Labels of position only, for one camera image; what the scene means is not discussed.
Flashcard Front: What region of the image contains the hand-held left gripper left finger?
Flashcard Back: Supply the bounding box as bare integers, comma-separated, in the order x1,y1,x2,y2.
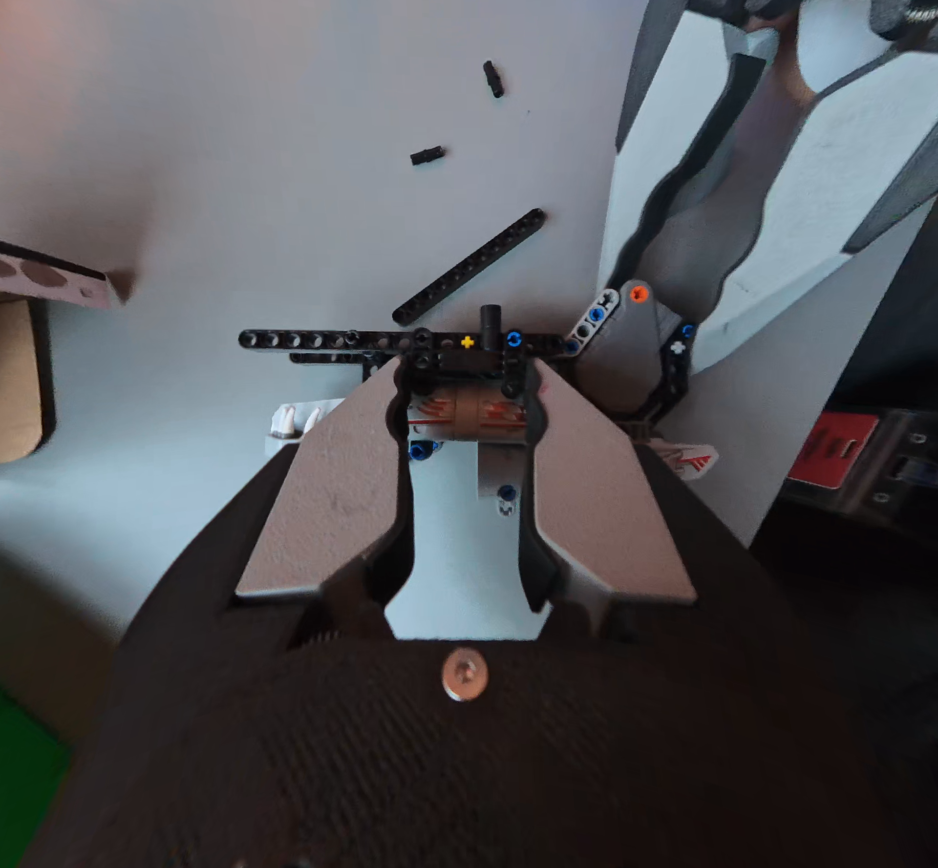
234,357,415,620

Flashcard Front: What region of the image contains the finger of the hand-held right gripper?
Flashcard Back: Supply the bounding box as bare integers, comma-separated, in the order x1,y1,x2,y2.
687,0,938,376
596,7,781,301

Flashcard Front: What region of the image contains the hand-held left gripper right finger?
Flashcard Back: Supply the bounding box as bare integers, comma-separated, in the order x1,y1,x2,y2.
515,357,699,636

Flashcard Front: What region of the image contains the green plastic bin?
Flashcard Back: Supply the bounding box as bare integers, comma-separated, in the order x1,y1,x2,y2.
0,685,74,865

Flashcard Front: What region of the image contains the long black lego beam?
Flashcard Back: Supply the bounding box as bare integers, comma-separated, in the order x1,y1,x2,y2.
392,209,547,327

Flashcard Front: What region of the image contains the open cardboard box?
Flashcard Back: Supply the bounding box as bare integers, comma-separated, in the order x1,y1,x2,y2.
0,241,136,465

